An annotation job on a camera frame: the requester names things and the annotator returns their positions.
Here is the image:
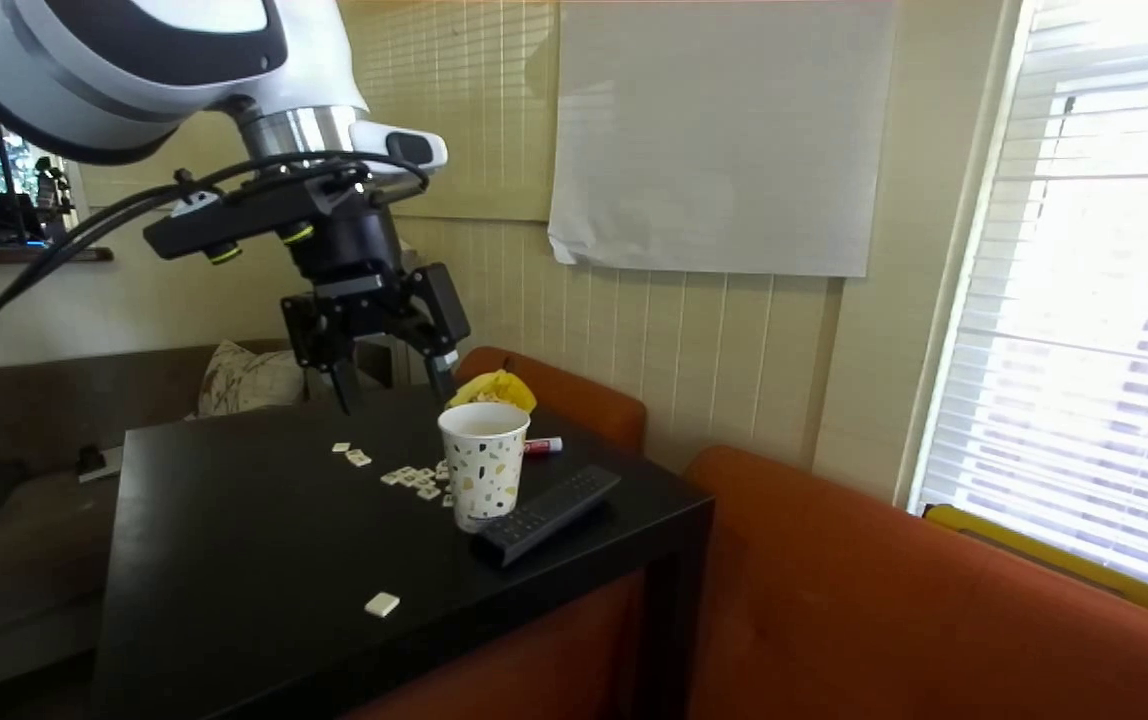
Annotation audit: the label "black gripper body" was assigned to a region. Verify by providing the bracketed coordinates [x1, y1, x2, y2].
[279, 199, 466, 371]

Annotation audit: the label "small white letter tile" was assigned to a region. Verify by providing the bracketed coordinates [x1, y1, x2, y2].
[363, 591, 405, 621]
[330, 441, 375, 470]

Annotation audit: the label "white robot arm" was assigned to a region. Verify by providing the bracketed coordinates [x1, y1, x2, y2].
[0, 0, 466, 388]

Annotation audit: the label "white speckled paper cup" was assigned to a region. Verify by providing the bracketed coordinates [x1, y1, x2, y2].
[441, 402, 531, 534]

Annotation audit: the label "yellow banana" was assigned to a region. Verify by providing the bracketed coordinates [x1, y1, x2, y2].
[451, 369, 537, 413]

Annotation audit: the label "beige cushion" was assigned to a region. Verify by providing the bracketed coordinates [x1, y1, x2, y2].
[195, 342, 302, 416]

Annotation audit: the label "cluster of white letter tiles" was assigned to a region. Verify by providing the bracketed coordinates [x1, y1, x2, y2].
[385, 466, 451, 507]

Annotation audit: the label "red and white marker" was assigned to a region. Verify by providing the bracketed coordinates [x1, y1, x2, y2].
[523, 437, 567, 457]

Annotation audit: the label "black remote control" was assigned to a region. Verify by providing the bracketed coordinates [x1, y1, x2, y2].
[481, 466, 621, 569]

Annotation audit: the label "black side table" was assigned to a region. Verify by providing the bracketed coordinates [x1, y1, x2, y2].
[91, 388, 712, 720]

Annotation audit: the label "orange sofa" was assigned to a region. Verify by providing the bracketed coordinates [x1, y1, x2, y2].
[351, 344, 1148, 720]

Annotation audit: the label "white window blinds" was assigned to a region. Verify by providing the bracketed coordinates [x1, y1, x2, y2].
[910, 0, 1148, 586]

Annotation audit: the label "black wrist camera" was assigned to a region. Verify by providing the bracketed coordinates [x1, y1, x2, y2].
[144, 181, 351, 261]

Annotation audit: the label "white paper sheet on wall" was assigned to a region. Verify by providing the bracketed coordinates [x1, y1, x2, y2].
[548, 0, 897, 275]

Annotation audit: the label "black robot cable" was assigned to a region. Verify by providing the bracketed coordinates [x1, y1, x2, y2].
[0, 147, 431, 362]

